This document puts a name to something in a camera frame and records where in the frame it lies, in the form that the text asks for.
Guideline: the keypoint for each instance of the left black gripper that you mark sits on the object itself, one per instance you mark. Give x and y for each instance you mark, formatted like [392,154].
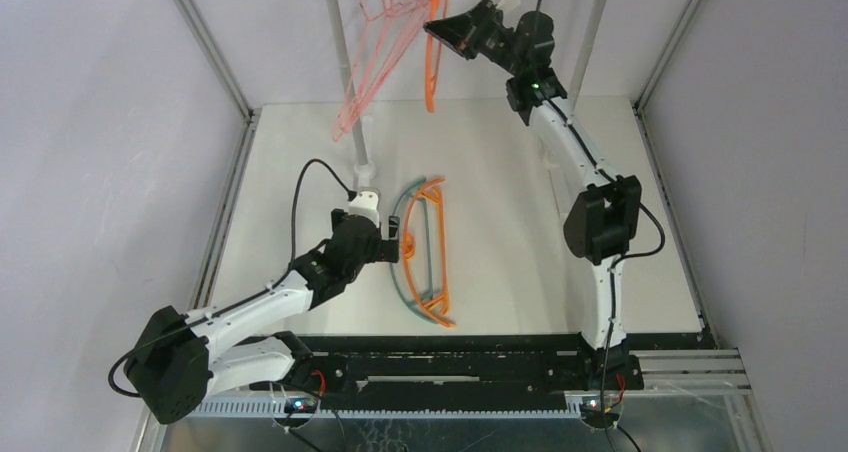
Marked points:
[384,250]

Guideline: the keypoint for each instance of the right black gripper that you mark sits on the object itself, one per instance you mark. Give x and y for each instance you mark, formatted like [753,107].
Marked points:
[475,33]

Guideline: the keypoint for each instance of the teal plastic hanger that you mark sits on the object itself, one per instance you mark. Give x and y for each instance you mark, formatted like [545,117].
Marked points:
[433,304]

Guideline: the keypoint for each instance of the large orange plastic hanger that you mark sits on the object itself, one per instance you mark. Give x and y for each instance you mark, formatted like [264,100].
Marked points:
[437,10]

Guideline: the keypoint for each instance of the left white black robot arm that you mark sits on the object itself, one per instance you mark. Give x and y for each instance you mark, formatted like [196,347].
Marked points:
[181,359]

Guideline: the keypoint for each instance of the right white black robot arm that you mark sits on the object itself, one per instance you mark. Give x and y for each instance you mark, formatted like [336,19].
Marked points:
[604,205]

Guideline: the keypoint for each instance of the white hanger rack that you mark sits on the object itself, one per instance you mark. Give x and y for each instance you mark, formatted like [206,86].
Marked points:
[364,168]

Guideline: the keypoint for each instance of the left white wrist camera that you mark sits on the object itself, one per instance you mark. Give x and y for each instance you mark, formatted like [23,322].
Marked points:
[365,203]

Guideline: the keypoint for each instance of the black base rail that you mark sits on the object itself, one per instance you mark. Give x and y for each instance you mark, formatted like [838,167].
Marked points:
[467,373]

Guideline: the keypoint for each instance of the aluminium frame post left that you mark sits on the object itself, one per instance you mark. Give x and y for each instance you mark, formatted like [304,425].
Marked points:
[215,57]

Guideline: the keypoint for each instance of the aluminium frame post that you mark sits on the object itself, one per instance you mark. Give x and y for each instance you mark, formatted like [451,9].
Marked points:
[215,57]
[641,108]

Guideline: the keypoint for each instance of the aluminium frame post right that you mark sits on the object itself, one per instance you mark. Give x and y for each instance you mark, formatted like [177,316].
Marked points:
[641,108]

